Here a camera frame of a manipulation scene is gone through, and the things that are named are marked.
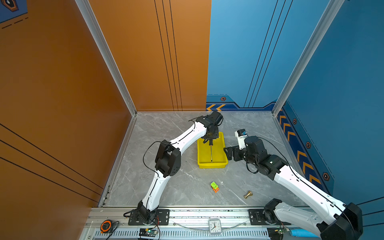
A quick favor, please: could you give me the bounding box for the green orange toy block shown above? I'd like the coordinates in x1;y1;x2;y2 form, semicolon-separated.
210;182;220;193

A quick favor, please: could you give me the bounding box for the black orange screwdriver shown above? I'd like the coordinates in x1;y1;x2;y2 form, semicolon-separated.
209;139;214;162

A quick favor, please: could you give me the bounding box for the brass fitting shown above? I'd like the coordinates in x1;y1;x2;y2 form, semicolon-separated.
244;191;253;199

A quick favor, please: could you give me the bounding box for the small board with wires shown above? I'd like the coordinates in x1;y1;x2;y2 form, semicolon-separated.
275;229;287;235

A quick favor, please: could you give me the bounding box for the yellow plastic bin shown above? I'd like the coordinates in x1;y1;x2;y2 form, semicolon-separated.
197;132;229;169

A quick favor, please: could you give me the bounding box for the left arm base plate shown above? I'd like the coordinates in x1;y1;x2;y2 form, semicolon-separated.
128;209;170;226

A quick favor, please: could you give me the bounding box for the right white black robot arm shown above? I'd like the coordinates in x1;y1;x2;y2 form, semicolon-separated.
224;136;363;240

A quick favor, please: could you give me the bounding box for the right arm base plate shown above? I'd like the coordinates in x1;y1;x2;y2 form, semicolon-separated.
248;209;291;226

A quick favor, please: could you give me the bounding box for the aluminium front rail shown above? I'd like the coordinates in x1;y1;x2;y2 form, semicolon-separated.
79;206;308;240

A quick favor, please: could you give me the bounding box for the light blue tube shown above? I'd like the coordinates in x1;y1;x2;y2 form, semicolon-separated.
290;229;313;238

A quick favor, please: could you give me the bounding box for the orange black tape measure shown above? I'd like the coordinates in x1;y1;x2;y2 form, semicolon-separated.
100;220;114;234

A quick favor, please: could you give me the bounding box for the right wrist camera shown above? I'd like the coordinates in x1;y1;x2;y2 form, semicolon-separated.
235;129;248;150

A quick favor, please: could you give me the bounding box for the small white clock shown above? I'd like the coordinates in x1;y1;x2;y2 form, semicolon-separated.
209;219;223;234

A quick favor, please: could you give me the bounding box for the green circuit board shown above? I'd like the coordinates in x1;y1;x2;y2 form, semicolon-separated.
139;228;159;240

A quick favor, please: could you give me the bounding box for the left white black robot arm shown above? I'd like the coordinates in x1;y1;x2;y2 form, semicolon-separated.
137;111;224;224

